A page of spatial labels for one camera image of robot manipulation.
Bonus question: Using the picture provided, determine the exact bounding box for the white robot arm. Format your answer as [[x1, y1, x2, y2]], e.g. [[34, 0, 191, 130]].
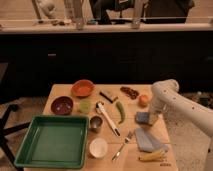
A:
[[149, 79, 213, 171]]

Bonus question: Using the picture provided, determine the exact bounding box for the white handled kitchen tool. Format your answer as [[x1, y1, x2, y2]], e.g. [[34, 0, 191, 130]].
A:
[[96, 102, 121, 137]]

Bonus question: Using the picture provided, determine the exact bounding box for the blue folded cloth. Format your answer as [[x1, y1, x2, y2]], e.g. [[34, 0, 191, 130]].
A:
[[135, 128, 169, 152]]

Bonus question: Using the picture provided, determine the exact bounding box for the silver fork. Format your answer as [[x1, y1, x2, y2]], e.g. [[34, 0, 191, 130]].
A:
[[112, 131, 133, 161]]

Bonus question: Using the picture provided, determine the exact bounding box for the black and tan block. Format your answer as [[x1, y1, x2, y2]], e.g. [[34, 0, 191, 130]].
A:
[[99, 90, 118, 103]]

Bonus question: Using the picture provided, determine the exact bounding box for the green pepper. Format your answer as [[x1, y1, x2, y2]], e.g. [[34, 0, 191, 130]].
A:
[[116, 101, 125, 124]]

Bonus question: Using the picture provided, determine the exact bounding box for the dark brown food pile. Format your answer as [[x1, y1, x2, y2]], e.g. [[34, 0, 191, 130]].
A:
[[120, 87, 139, 100]]

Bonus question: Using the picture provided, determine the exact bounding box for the dark red bowl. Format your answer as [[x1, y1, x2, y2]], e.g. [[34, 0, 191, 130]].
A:
[[51, 96, 73, 115]]

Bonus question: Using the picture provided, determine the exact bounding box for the small metal cup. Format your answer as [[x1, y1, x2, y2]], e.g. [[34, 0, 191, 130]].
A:
[[90, 116, 103, 133]]

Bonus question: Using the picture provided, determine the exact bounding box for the blue sponge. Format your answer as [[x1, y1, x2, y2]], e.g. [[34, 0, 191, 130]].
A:
[[135, 112, 149, 124]]

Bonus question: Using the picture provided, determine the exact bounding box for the orange fruit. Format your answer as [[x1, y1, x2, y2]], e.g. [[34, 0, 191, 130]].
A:
[[139, 95, 149, 107]]

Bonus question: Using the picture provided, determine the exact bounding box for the orange bowl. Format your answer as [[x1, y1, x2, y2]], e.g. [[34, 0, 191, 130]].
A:
[[71, 79, 94, 97]]

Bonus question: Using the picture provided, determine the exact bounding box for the light green cup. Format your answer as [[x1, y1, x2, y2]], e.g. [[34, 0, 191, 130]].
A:
[[79, 99, 91, 114]]

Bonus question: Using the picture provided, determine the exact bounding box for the green plastic tray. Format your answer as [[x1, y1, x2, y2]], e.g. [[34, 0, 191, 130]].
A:
[[14, 115, 89, 169]]

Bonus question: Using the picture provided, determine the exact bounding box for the black chair base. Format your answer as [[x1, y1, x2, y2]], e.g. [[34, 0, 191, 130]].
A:
[[0, 104, 30, 171]]

